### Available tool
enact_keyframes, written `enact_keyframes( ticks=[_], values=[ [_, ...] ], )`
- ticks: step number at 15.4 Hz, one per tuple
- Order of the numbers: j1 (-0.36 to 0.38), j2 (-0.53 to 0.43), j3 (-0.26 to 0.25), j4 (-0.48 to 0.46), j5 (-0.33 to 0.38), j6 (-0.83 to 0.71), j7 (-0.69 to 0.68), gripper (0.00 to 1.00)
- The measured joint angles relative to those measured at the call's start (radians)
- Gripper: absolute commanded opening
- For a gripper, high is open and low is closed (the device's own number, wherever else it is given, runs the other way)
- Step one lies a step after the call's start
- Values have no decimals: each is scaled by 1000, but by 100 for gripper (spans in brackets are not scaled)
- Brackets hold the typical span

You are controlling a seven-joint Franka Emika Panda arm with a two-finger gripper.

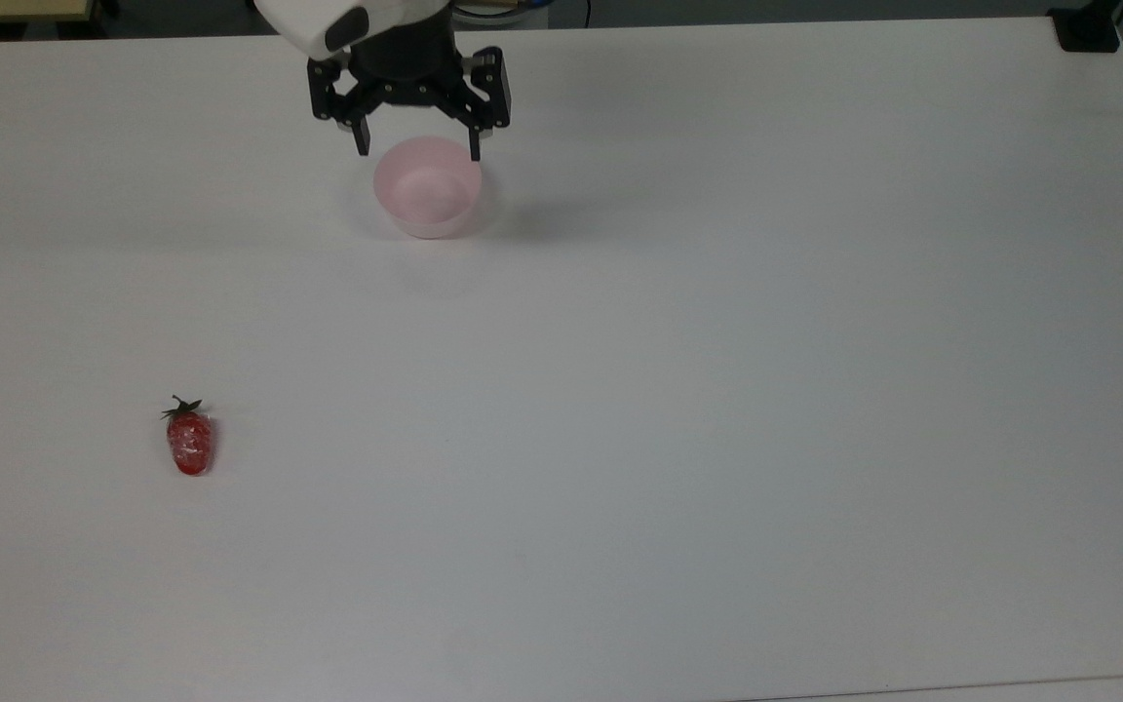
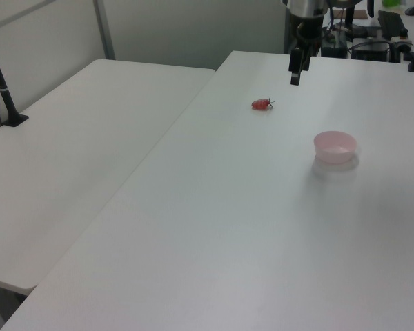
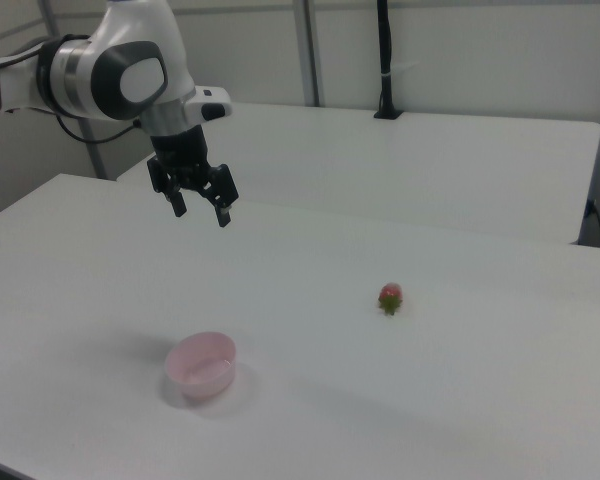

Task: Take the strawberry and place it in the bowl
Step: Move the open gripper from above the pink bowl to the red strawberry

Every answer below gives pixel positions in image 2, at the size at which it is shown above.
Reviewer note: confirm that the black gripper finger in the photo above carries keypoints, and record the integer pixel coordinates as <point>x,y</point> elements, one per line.
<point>306,60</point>
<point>295,67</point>

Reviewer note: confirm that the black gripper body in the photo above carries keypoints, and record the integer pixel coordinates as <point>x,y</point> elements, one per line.
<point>310,30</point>

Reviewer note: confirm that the silver Franka robot arm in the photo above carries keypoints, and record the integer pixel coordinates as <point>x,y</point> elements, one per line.
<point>307,7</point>

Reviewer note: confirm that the red toy strawberry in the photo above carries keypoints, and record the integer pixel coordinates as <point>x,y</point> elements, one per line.
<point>260,104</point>

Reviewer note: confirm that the pink plastic bowl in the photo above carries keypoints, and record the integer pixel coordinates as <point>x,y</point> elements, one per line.
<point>334,148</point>

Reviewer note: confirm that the black monitor stand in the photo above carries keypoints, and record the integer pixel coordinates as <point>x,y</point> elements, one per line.
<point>348,17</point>

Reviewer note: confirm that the brown board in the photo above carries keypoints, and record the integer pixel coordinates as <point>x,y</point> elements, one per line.
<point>357,14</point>

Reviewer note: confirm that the black electronics box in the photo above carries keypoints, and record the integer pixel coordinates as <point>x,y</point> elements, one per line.
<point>371,50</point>

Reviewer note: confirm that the black keyboard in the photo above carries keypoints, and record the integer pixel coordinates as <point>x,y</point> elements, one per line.
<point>391,22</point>

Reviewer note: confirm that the green object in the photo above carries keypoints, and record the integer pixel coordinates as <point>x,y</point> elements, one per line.
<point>390,2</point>

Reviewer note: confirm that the dark computer mouse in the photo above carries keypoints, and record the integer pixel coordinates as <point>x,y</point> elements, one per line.
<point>411,11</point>

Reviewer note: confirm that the black camera stand pole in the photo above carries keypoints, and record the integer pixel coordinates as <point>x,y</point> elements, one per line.
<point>1,86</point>

